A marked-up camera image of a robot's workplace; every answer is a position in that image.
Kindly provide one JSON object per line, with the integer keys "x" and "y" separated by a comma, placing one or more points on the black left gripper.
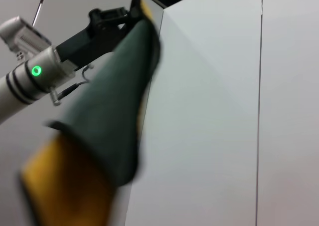
{"x": 84, "y": 46}

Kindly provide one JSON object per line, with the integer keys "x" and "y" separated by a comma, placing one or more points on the grey yellow towel black trim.
{"x": 112, "y": 98}

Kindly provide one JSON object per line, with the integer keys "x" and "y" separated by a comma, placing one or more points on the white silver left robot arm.
{"x": 15, "y": 91}

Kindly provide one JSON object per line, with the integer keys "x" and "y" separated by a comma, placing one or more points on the thin grey rod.
{"x": 40, "y": 6}

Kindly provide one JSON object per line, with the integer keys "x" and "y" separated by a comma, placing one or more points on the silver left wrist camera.
{"x": 22, "y": 36}

